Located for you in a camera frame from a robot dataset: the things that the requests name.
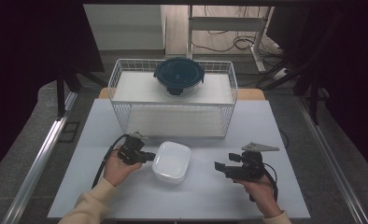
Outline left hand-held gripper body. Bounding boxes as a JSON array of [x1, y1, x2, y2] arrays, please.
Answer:
[[116, 132, 149, 166]]

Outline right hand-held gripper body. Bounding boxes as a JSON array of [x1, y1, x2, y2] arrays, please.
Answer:
[[228, 142, 280, 183]]

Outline white square dish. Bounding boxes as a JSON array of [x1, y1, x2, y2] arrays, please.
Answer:
[[151, 141, 192, 185]]

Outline white wire shelf rack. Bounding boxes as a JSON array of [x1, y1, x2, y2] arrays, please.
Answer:
[[107, 58, 239, 138]]

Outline round dark-lidded glass container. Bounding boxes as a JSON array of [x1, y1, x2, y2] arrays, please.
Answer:
[[153, 56, 205, 97]]

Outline person's left hand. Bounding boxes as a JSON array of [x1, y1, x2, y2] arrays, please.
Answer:
[[103, 152, 143, 188]]

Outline person's right hand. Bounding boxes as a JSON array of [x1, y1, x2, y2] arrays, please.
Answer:
[[234, 175, 283, 218]]

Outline wooden table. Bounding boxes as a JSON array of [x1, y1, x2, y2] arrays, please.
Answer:
[[97, 87, 266, 101]]

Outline black stand leg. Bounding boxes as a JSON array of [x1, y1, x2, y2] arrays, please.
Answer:
[[55, 71, 80, 121]]

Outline white power strip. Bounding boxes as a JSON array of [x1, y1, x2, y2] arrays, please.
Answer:
[[272, 66, 290, 81]]

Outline right hand-held gripper cable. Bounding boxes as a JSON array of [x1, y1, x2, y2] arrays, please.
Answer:
[[262, 162, 279, 203]]

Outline hand-held gripper cable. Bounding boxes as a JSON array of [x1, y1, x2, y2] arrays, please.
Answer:
[[92, 133, 131, 189], [262, 162, 279, 203]]

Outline left hand-held gripper cable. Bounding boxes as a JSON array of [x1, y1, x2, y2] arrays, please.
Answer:
[[92, 133, 131, 189]]

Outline aluminium floor rail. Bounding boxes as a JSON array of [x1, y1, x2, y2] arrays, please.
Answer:
[[297, 92, 368, 224], [1, 91, 78, 224]]

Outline black floor cables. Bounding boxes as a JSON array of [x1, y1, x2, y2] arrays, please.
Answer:
[[191, 5, 288, 54]]

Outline white metal desk frame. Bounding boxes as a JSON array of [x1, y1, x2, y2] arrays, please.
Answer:
[[186, 4, 274, 74]]

